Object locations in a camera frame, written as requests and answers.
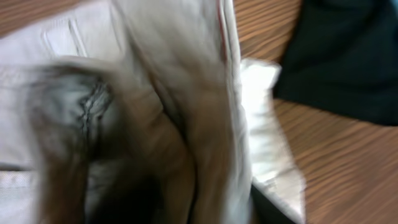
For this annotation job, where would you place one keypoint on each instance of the beige khaki shorts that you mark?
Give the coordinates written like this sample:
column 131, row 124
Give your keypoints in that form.
column 140, row 112

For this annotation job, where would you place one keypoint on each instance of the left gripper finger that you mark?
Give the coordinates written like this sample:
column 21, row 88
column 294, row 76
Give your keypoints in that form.
column 266, row 211

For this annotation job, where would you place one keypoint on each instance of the black garment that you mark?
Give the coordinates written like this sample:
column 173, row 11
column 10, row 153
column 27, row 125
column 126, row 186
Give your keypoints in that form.
column 342, row 58

